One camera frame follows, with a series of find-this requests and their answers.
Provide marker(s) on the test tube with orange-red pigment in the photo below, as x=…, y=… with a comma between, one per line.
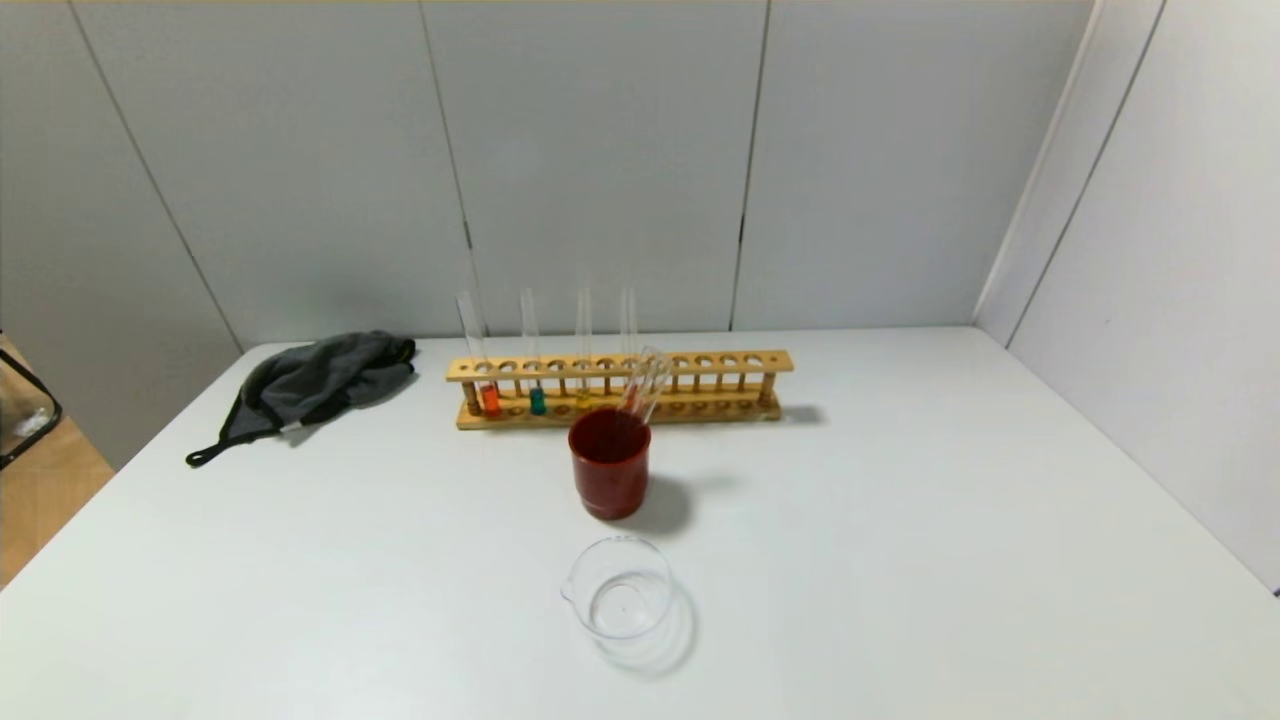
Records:
x=489, y=398

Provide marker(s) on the test tube with red pigment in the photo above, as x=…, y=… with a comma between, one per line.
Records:
x=628, y=325

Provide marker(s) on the wooden test tube rack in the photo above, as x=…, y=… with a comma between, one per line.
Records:
x=700, y=362

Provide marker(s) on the test tube with yellow pigment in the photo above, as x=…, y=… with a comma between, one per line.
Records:
x=583, y=330

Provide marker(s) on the test tube with blue pigment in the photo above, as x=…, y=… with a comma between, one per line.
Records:
x=537, y=400

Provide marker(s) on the red plastic cup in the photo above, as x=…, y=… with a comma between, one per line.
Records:
x=610, y=470

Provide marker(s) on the clear glass beaker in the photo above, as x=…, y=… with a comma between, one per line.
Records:
x=620, y=600

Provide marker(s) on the grey cloth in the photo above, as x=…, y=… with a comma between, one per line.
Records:
x=310, y=380

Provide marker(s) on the clear bin with black frame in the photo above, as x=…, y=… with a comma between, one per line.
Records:
x=20, y=415

